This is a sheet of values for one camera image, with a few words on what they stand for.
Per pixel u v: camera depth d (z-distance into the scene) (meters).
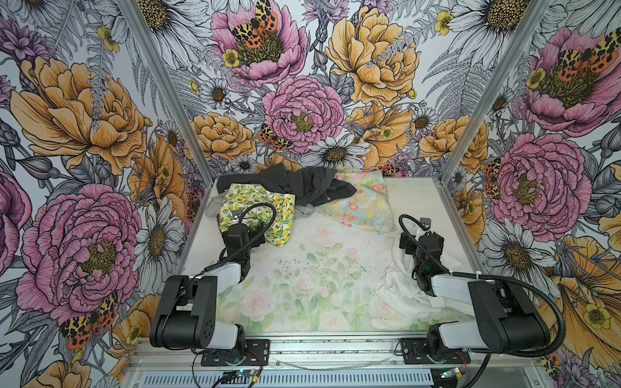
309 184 1.13
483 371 0.69
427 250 0.69
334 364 0.74
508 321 0.44
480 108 0.96
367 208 1.11
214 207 1.05
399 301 0.83
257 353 0.73
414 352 0.74
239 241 0.70
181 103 0.95
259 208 0.94
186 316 0.44
